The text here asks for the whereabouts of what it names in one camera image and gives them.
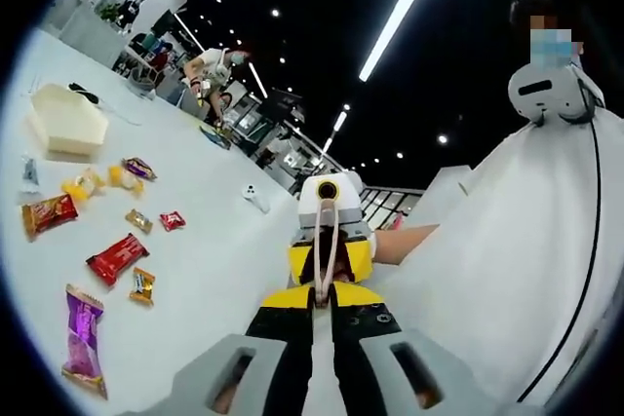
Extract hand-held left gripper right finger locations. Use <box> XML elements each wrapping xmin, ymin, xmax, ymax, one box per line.
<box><xmin>330</xmin><ymin>283</ymin><xmax>503</xmax><ymax>416</ymax></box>

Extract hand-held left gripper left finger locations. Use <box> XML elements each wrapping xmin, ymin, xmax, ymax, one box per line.
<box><xmin>168</xmin><ymin>285</ymin><xmax>316</xmax><ymax>416</ymax></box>

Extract pink food tongs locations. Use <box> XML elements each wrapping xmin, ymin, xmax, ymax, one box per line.
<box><xmin>311</xmin><ymin>199</ymin><xmax>342</xmax><ymax>310</ymax></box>

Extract small red candy food packet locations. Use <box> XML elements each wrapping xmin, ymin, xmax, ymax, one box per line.
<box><xmin>159</xmin><ymin>209</ymin><xmax>187</xmax><ymax>233</ymax></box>

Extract small orange candy food packet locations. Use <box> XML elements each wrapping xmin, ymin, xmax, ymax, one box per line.
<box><xmin>128</xmin><ymin>267</ymin><xmax>157</xmax><ymax>308</ymax></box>

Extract small gold candy food packet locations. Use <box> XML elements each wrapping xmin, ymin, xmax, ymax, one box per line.
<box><xmin>125</xmin><ymin>208</ymin><xmax>154</xmax><ymax>235</ymax></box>

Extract long red food packet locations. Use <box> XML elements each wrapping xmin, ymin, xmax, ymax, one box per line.
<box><xmin>85</xmin><ymin>233</ymin><xmax>151</xmax><ymax>288</ymax></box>

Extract small purple brown food packet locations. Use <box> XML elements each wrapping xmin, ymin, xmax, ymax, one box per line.
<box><xmin>121</xmin><ymin>156</ymin><xmax>159</xmax><ymax>181</ymax></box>

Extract yellow-ended clear food packet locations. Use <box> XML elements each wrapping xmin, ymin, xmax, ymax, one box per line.
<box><xmin>106</xmin><ymin>165</ymin><xmax>147</xmax><ymax>198</ymax></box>
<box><xmin>60</xmin><ymin>167</ymin><xmax>106</xmax><ymax>203</ymax></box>

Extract long purple food packet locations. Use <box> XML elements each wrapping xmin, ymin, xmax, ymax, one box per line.
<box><xmin>60</xmin><ymin>283</ymin><xmax>109</xmax><ymax>401</ymax></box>

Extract red gold wafer food packet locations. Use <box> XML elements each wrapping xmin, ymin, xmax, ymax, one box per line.
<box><xmin>20</xmin><ymin>193</ymin><xmax>80</xmax><ymax>241</ymax></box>

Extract cream hexagonal container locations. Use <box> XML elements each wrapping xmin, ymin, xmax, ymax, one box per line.
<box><xmin>26</xmin><ymin>83</ymin><xmax>109</xmax><ymax>164</ymax></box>

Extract white controller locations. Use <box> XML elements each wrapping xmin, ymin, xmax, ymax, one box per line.
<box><xmin>242</xmin><ymin>182</ymin><xmax>272</xmax><ymax>215</ymax></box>

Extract blue tray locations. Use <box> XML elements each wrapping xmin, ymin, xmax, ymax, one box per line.
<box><xmin>198</xmin><ymin>126</ymin><xmax>233</xmax><ymax>150</ymax></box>

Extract person's white shirt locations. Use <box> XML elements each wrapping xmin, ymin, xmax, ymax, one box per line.
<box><xmin>374</xmin><ymin>62</ymin><xmax>624</xmax><ymax>416</ymax></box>

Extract curved ceiling light strip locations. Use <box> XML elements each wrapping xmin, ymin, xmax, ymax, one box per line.
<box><xmin>358</xmin><ymin>0</ymin><xmax>448</xmax><ymax>84</ymax></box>

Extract white chest device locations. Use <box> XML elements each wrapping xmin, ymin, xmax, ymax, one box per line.
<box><xmin>507</xmin><ymin>62</ymin><xmax>605</xmax><ymax>128</ymax></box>

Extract person's head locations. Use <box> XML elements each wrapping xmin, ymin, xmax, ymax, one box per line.
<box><xmin>509</xmin><ymin>0</ymin><xmax>560</xmax><ymax>32</ymax></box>

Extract black marker pen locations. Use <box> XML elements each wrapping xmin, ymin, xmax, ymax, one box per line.
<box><xmin>66</xmin><ymin>82</ymin><xmax>101</xmax><ymax>106</ymax></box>

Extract clear plastic packet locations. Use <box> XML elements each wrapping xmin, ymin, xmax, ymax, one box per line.
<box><xmin>19</xmin><ymin>155</ymin><xmax>41</xmax><ymax>193</ymax></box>

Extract green potted plant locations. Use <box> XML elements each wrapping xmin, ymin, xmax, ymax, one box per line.
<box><xmin>97</xmin><ymin>0</ymin><xmax>123</xmax><ymax>22</ymax></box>

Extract black chest device cable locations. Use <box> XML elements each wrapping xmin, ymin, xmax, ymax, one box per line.
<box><xmin>516</xmin><ymin>77</ymin><xmax>604</xmax><ymax>402</ymax></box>

